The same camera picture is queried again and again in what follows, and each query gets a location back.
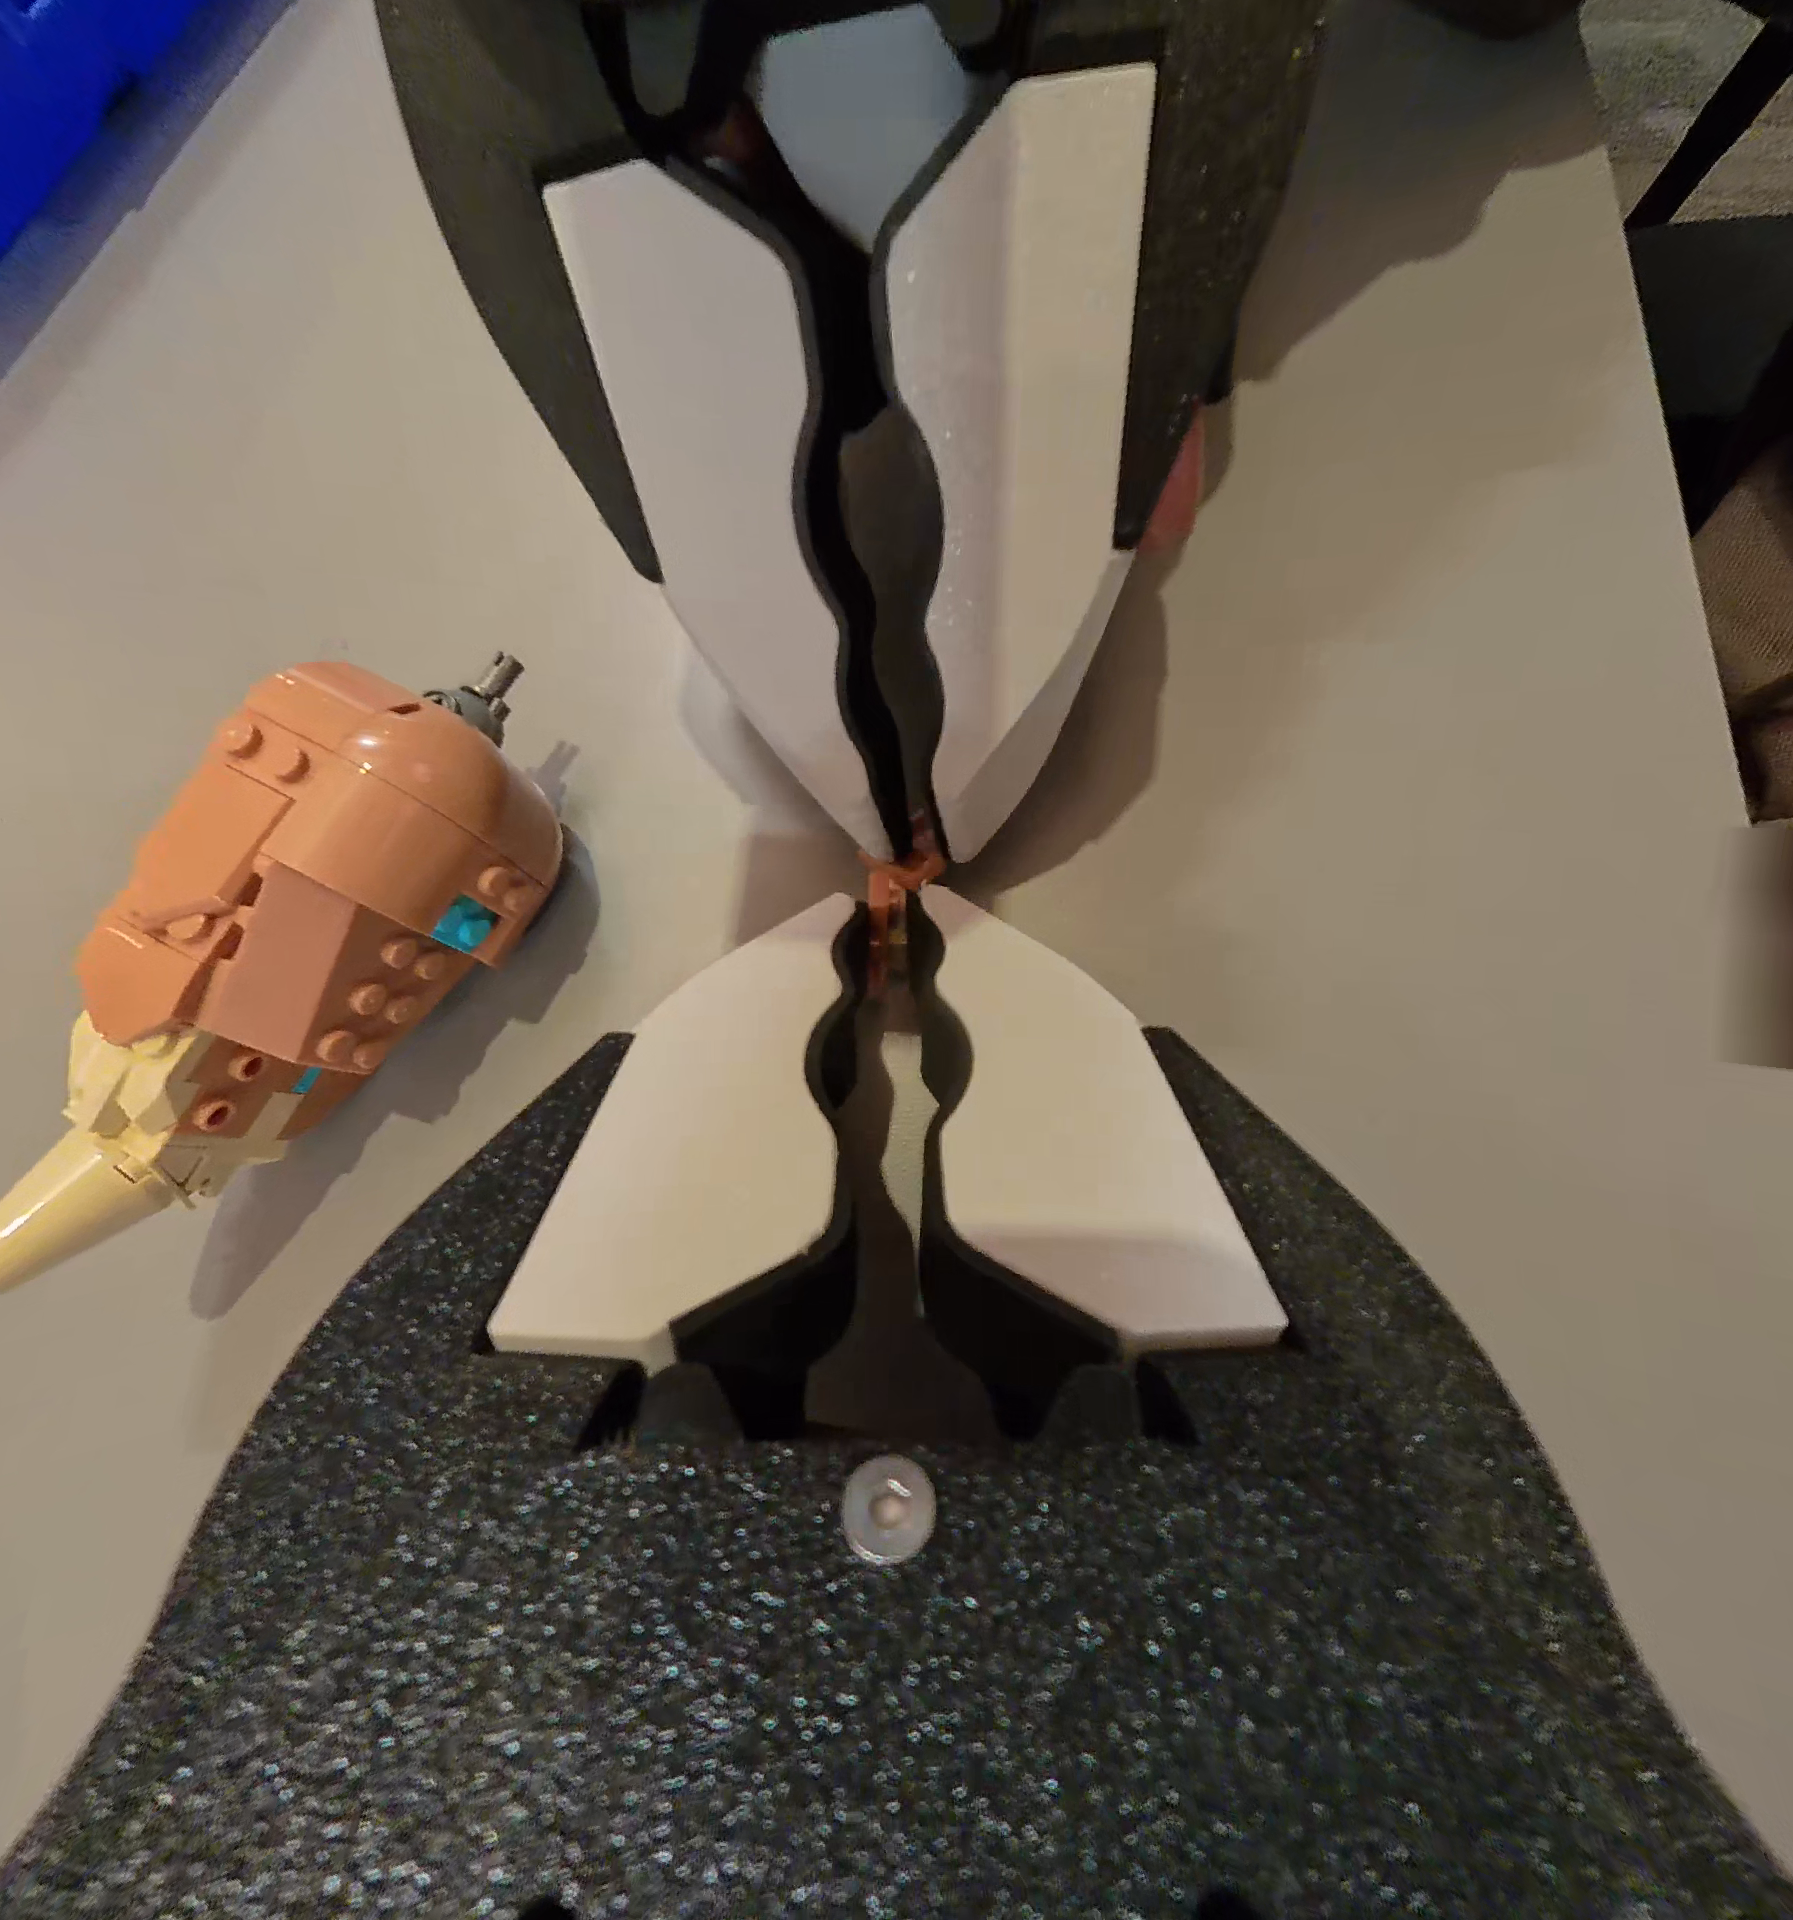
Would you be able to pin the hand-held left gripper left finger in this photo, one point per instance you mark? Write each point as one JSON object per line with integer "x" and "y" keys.
{"x": 686, "y": 1156}

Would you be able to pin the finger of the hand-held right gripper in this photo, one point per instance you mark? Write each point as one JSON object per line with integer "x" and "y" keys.
{"x": 1030, "y": 374}
{"x": 686, "y": 392}

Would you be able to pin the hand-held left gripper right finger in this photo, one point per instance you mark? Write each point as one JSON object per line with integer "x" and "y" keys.
{"x": 1091, "y": 1156}

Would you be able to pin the small reddish brown toy brick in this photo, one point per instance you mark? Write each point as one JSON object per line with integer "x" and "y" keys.
{"x": 889, "y": 901}

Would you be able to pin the grey desk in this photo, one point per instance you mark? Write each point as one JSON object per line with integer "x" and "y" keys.
{"x": 1436, "y": 751}

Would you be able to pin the person's right hand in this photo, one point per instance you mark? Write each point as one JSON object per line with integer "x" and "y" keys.
{"x": 1179, "y": 480}

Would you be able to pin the brown and tan brick model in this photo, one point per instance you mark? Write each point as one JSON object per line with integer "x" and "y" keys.
{"x": 327, "y": 901}

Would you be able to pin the black chair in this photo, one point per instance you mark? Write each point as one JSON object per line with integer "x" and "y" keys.
{"x": 1707, "y": 331}

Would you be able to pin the blue plastic bin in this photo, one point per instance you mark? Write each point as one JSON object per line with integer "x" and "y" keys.
{"x": 26, "y": 136}

